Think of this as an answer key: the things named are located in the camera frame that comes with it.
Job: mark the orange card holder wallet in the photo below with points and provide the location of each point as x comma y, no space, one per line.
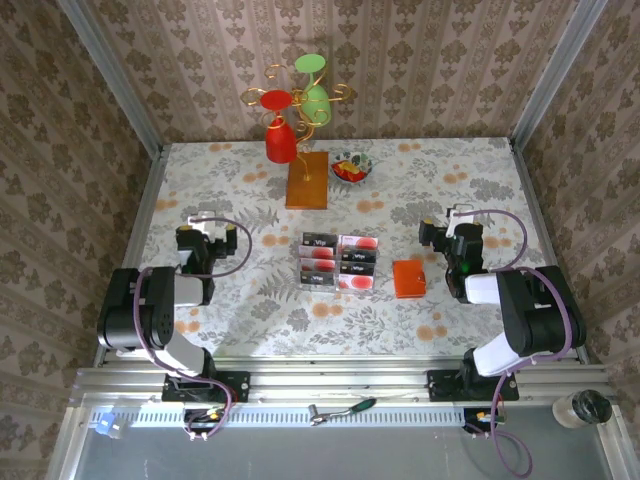
409,280

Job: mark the black vip card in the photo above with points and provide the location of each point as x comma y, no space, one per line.
357,268
320,240
317,279
357,255

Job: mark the red circle card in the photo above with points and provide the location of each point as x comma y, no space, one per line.
320,253
357,282
362,243
320,265

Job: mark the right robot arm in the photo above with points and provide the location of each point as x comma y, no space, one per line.
530,310

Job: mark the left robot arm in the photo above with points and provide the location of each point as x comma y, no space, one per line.
150,310

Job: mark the floral tablecloth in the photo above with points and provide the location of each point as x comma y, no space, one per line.
225,175

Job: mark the floral ceramic bowl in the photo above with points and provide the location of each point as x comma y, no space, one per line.
367,162

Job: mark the red yellow snack packet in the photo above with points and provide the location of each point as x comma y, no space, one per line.
347,172

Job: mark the red wine glass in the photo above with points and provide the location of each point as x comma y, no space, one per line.
280,145

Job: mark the green wine glass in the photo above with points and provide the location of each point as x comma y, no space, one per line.
316,102

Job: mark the blue white connector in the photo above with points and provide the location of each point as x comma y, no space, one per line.
106,425

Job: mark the clear jar black lid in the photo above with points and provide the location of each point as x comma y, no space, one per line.
585,409

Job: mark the grey metal tray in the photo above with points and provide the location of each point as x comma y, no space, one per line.
325,455

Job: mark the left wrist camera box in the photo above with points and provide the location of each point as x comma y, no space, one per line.
200,227

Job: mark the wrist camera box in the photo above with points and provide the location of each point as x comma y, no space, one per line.
200,227
452,220

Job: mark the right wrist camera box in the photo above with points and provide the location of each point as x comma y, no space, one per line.
452,220

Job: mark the aluminium table side rail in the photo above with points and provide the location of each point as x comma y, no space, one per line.
531,200
139,225

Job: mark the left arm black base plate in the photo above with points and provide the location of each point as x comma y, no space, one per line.
240,387

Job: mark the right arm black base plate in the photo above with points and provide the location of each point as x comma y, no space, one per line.
440,387

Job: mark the aluminium mounting rail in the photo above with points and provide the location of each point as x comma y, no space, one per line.
350,380

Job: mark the aluminium frame post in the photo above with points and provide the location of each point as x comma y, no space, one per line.
110,75
555,75

